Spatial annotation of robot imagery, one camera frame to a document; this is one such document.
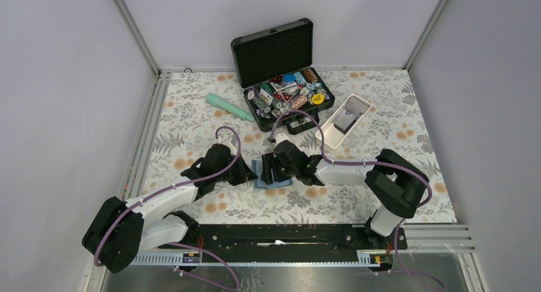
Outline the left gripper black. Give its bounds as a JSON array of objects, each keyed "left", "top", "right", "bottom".
[{"left": 214, "top": 152, "right": 258, "bottom": 186}]

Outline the blue leather card holder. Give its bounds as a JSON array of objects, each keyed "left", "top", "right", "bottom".
[{"left": 251, "top": 159, "right": 293, "bottom": 191}]

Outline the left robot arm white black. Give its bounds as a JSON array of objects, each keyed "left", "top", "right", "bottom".
[{"left": 82, "top": 143, "right": 258, "bottom": 273}]

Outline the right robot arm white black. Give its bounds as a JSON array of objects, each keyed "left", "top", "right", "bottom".
[{"left": 262, "top": 139, "right": 431, "bottom": 249}]

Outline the white plastic card tray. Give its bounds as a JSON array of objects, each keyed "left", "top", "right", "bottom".
[{"left": 315, "top": 94, "right": 373, "bottom": 150}]

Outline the silver VIP card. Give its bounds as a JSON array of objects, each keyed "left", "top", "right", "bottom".
[{"left": 333, "top": 110, "right": 357, "bottom": 134}]

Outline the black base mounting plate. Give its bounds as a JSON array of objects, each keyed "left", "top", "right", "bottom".
[{"left": 176, "top": 211, "right": 408, "bottom": 261}]

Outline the mint green cylindrical device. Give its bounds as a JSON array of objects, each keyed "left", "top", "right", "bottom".
[{"left": 205, "top": 93, "right": 255, "bottom": 122}]

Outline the yellow round chip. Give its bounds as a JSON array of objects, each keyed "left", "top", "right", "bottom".
[{"left": 310, "top": 93, "right": 326, "bottom": 105}]

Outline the black poker chip case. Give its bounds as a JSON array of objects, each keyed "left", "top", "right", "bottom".
[{"left": 230, "top": 18, "right": 336, "bottom": 135}]

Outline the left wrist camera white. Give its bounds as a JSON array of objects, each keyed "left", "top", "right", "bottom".
[{"left": 218, "top": 139, "right": 237, "bottom": 154}]

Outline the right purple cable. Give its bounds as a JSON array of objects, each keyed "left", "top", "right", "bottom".
[{"left": 270, "top": 109, "right": 434, "bottom": 208}]

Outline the purple cable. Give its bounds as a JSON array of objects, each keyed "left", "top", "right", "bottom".
[
  {"left": 93, "top": 126, "right": 242, "bottom": 268},
  {"left": 270, "top": 109, "right": 434, "bottom": 208}
]

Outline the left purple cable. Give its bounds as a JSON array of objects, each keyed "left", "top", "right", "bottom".
[{"left": 93, "top": 126, "right": 242, "bottom": 268}]

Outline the slotted cable duct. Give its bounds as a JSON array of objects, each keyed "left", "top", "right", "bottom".
[{"left": 130, "top": 251, "right": 381, "bottom": 267}]

